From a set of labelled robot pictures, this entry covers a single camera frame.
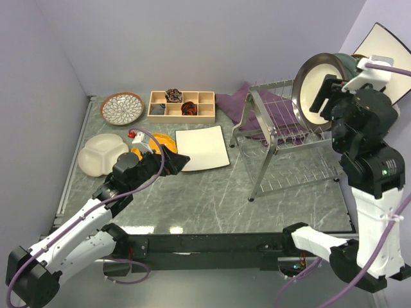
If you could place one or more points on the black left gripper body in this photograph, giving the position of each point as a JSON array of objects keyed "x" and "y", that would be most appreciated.
[{"x": 150, "y": 165}]

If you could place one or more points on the wooden compartment tray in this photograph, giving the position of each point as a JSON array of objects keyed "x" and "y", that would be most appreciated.
[{"x": 204, "y": 100}]

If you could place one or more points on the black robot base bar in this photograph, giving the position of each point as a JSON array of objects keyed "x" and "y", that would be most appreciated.
[{"x": 207, "y": 251}]

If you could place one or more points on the floral patterned round plate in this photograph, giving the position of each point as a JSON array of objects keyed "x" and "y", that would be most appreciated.
[{"x": 122, "y": 108}]

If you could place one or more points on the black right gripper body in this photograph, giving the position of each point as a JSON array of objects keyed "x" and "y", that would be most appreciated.
[{"x": 339, "y": 100}]

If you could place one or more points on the brown patterned rolled fabric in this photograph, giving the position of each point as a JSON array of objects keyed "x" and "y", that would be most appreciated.
[{"x": 173, "y": 96}]

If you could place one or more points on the white square plate black rim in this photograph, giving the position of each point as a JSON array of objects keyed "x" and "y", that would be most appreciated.
[{"x": 204, "y": 146}]

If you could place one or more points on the dark grey rolled fabric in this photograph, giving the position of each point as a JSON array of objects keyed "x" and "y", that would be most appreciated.
[{"x": 158, "y": 110}]

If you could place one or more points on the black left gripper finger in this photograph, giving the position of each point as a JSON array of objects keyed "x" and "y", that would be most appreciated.
[
  {"x": 174, "y": 163},
  {"x": 163, "y": 152}
]

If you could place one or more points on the cream divided plate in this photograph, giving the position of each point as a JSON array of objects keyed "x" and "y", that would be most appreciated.
[{"x": 100, "y": 153}]

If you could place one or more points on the brown rimmed cream plate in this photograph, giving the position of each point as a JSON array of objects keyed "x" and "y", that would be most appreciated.
[{"x": 306, "y": 86}]

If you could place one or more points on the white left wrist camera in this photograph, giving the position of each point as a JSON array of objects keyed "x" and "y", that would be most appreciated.
[{"x": 140, "y": 142}]

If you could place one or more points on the steel dish rack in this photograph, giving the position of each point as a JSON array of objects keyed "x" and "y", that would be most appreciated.
[{"x": 278, "y": 153}]

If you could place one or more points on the orange black rolled fabric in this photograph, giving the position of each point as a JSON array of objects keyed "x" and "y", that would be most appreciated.
[{"x": 189, "y": 108}]

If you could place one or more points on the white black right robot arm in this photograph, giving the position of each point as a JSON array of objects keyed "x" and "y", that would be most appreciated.
[{"x": 375, "y": 173}]

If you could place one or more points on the teal round plate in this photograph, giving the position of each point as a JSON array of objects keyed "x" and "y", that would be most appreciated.
[{"x": 349, "y": 63}]

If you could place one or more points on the yellow polka dot plate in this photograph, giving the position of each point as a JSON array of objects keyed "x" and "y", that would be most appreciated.
[{"x": 162, "y": 139}]

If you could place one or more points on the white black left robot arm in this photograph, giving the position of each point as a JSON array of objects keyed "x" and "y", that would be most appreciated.
[{"x": 36, "y": 274}]

